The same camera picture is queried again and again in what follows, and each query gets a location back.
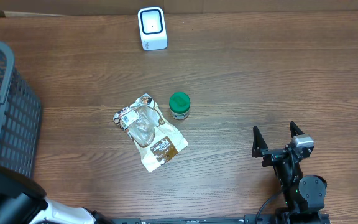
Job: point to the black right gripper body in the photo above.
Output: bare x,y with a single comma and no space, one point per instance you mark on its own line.
274,157

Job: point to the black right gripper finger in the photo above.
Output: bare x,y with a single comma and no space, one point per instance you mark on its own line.
259,144
295,130

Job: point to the green lid jar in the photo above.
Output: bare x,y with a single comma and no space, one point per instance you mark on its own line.
179,104

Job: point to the brown white snack pouch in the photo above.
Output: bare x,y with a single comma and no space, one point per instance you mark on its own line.
156,139

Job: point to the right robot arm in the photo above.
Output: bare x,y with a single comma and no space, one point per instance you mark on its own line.
304,194

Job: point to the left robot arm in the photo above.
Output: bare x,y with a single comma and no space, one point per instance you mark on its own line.
22,200

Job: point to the white barcode scanner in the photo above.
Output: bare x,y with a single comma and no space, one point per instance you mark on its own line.
152,28

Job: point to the grey plastic mesh basket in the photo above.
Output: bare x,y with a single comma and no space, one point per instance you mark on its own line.
20,117

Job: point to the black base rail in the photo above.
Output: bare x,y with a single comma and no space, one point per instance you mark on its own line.
185,220

